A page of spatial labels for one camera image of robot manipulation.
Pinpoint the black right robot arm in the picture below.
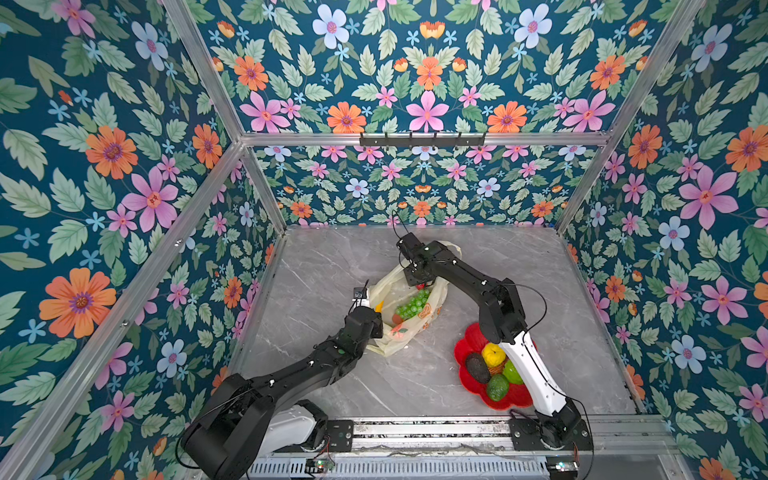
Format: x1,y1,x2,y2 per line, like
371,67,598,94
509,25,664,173
397,233,593,450

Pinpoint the cream plastic bag orange print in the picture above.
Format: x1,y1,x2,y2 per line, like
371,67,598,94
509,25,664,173
367,260,449,357

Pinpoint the green grapes bunch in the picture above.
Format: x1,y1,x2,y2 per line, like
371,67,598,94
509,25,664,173
393,289,431,322

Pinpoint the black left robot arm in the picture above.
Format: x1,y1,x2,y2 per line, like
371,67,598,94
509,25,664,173
180,306,383,479

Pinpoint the red flower-shaped plate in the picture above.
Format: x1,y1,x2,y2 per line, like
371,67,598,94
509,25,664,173
454,322,533,410

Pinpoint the dark brown avocado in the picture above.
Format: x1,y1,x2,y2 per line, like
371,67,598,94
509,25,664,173
465,352,492,385

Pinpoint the small circuit board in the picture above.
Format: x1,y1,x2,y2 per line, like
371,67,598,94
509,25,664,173
546,458,579,480
305,458,336,475

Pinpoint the black hook rail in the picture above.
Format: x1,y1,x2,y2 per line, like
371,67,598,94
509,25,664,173
359,132,486,149

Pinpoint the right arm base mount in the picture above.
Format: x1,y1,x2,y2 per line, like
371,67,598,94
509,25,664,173
508,406,594,452

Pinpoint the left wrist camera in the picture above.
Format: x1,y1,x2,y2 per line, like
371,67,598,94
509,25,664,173
352,286,370,310

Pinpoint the green bell pepper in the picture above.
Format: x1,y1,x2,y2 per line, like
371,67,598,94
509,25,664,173
502,360,524,385

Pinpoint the yellow lemon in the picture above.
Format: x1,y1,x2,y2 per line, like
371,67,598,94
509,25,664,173
481,343,507,369

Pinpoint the small circuit board left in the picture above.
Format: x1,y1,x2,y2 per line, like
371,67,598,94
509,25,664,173
305,458,336,475

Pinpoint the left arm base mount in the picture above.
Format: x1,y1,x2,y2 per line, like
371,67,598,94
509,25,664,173
261,400,355,453

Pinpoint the small circuit board right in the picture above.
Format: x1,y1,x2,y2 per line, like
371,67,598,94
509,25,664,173
546,458,579,480

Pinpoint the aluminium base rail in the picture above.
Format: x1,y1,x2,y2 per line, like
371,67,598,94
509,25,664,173
173,413,691,480

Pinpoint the green avocado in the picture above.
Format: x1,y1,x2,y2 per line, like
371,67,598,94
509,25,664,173
486,374,510,402

